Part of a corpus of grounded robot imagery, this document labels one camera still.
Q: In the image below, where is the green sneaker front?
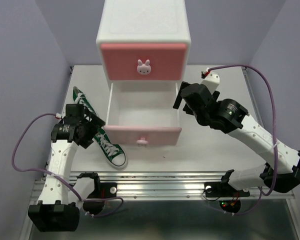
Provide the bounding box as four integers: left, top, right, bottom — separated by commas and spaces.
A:
93, 129, 128, 170

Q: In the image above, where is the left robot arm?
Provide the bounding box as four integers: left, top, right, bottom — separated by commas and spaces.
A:
28, 104, 105, 232

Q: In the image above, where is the light pink drawer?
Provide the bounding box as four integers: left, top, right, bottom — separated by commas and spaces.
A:
104, 81, 182, 146

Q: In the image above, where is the green sneaker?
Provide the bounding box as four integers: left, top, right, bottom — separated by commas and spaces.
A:
93, 129, 128, 170
72, 86, 99, 117

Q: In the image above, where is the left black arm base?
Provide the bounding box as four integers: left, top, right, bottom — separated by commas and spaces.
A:
74, 181, 123, 218

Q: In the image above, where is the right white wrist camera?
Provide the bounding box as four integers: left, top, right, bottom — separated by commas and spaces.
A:
201, 67, 220, 94

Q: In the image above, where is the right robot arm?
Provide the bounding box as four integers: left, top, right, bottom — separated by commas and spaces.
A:
173, 81, 300, 198

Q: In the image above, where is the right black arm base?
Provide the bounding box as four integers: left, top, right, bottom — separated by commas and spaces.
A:
202, 181, 250, 214

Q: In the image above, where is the white shoe cabinet body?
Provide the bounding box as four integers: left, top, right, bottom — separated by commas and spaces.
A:
96, 0, 191, 83

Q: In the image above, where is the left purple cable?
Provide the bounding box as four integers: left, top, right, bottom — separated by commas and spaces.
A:
11, 112, 124, 218

